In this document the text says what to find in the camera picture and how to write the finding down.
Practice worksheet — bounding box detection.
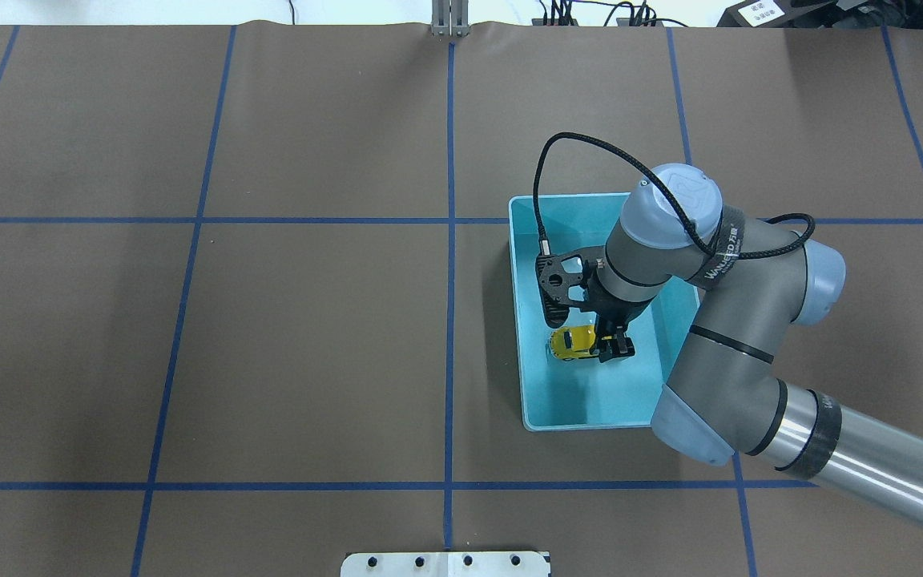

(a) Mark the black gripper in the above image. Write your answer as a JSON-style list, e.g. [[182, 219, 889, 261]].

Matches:
[[582, 272, 639, 364]]

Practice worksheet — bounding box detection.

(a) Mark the yellow beetle toy car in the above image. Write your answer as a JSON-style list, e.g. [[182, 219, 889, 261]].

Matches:
[[548, 324, 598, 361]]

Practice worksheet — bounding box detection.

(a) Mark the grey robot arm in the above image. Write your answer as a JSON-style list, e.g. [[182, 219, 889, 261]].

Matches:
[[589, 163, 923, 527]]

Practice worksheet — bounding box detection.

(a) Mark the turquoise plastic bin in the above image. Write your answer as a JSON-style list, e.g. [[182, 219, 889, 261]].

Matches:
[[508, 195, 699, 431]]

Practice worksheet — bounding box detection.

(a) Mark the black box with label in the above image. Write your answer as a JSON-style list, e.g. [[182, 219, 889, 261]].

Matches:
[[715, 1, 796, 29]]

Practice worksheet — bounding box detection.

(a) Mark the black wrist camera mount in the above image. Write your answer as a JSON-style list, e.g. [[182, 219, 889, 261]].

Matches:
[[534, 251, 592, 329]]

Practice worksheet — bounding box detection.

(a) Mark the black braided camera cable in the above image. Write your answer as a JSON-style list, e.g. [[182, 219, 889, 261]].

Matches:
[[533, 134, 816, 260]]

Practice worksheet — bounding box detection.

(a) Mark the white metal base plate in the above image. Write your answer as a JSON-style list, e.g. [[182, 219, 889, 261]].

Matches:
[[340, 551, 552, 576]]

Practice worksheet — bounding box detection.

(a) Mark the aluminium frame post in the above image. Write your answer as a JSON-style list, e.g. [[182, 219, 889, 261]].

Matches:
[[429, 0, 471, 38]]

